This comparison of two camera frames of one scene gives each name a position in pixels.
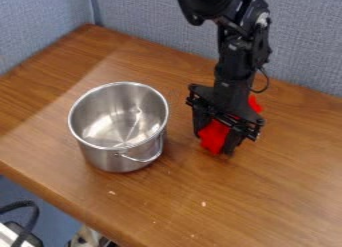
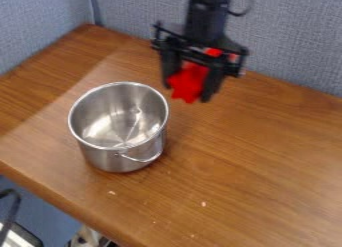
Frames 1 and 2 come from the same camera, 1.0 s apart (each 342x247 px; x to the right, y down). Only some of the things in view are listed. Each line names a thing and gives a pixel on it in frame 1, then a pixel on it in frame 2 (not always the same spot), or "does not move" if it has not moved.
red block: (213, 132) to (187, 82)
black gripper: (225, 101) to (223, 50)
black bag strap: (20, 229) to (12, 213)
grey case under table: (8, 237) does not move
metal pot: (117, 120) does not move
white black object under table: (87, 238) does not move
